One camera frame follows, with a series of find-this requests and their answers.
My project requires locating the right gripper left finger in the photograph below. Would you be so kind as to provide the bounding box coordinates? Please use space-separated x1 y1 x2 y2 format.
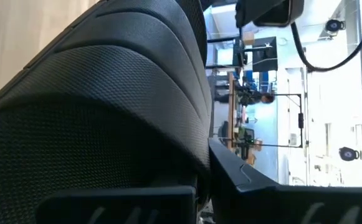
35 185 198 224

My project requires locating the round black ceiling device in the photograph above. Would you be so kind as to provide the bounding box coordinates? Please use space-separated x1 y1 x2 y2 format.
325 19 346 33
338 146 361 162

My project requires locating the person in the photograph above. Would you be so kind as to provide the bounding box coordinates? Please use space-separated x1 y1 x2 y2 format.
235 89 275 107

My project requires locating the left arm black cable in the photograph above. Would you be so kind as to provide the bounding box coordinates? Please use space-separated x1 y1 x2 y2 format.
290 0 362 73

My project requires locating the black background rig frame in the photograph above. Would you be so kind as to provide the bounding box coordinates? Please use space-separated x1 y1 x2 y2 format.
274 92 305 149

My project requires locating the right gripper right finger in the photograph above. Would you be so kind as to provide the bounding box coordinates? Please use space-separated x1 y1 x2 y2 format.
207 138 362 224

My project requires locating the black slide sandal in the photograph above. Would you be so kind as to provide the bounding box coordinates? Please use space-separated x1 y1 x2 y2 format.
0 0 213 224

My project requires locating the black computer monitor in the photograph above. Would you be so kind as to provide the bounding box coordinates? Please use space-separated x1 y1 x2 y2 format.
251 36 279 73

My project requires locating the cardboard box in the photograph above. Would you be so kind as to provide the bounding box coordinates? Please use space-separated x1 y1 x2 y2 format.
242 30 256 46

